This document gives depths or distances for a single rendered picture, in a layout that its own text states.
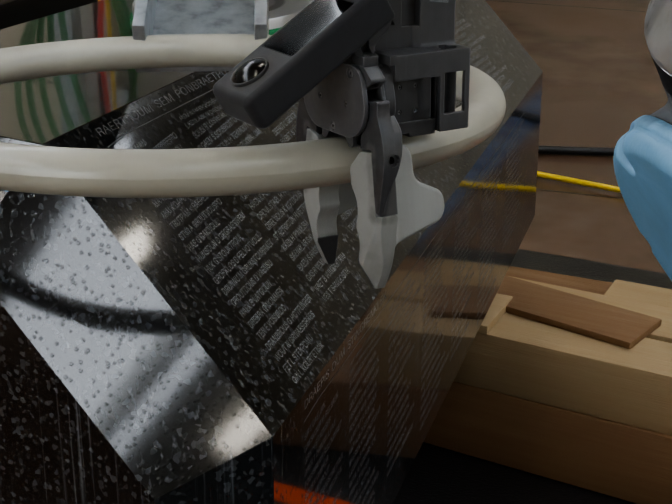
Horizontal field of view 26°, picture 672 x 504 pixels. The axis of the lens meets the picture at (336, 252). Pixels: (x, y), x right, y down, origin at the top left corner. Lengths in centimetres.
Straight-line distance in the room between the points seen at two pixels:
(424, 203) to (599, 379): 138
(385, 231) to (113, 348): 47
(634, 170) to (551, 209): 302
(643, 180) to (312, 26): 39
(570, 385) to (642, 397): 12
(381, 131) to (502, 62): 124
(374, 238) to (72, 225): 49
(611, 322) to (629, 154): 184
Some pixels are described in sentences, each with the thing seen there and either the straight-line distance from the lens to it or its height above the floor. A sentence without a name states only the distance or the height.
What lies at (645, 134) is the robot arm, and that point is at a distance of 52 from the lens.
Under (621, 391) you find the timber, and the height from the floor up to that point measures 20.
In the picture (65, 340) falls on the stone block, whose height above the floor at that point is 68.
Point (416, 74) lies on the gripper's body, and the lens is 91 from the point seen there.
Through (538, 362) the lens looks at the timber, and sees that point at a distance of 231.
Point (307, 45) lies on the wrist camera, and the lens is 88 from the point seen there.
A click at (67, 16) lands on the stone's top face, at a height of 83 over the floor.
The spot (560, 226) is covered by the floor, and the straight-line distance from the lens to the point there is 346.
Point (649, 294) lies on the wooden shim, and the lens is 277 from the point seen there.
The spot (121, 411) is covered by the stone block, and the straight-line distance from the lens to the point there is 132.
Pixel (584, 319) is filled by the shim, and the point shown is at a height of 26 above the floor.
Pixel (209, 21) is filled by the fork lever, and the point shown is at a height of 92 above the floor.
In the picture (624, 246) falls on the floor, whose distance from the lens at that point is 337.
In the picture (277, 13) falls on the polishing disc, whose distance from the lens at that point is 171.
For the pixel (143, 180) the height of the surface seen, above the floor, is 95.
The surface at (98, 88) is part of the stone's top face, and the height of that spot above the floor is 83.
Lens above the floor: 125
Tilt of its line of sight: 22 degrees down
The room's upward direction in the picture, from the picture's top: straight up
